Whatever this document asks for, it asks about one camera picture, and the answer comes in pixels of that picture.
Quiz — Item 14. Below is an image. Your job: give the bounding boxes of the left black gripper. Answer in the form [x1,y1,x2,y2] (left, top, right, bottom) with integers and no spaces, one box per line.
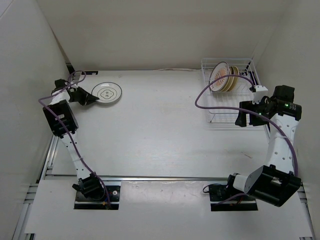
[68,86,99,106]

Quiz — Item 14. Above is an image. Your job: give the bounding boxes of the white plate blue motif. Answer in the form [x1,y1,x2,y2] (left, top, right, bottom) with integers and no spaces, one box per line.
[91,82,123,104]

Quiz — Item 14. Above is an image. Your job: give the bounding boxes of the beige plate front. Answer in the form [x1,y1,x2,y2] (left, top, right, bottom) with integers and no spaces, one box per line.
[221,66,234,92]

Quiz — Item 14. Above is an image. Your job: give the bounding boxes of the beige plate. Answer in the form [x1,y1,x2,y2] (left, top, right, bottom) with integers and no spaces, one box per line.
[227,66,235,92]
[230,66,239,91]
[221,66,234,92]

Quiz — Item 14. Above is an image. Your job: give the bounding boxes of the white plate orange sunburst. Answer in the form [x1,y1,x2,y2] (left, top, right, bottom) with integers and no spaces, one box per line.
[209,61,230,92]

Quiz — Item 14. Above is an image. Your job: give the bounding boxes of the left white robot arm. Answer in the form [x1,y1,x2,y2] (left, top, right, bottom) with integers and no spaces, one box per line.
[39,79,106,201]

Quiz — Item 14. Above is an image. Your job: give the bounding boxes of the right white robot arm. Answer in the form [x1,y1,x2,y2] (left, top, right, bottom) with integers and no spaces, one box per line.
[224,85,302,207]

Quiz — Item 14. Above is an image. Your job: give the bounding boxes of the beige plate back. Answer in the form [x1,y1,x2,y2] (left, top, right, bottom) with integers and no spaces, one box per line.
[230,66,239,91]

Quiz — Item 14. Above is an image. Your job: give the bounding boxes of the beige plate middle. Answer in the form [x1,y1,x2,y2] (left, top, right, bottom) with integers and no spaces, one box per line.
[227,66,235,92]

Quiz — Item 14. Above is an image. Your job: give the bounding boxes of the white front cover board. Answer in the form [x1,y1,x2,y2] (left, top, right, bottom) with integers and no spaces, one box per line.
[25,180,312,240]

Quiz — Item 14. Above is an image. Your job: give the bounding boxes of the white wire dish rack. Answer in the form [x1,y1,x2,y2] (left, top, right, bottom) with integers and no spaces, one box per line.
[198,58,260,127]

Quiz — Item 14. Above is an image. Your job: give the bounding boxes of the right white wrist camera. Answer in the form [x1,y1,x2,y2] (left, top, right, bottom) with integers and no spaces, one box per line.
[249,85,269,105]

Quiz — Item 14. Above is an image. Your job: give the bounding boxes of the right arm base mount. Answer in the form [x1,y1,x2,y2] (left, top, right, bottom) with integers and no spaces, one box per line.
[202,183,258,212]

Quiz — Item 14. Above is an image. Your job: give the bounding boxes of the aluminium frame rail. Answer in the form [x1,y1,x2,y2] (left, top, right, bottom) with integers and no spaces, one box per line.
[44,174,228,182]

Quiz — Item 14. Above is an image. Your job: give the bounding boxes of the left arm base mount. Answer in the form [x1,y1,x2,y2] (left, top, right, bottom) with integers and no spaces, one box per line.
[74,185,121,210]

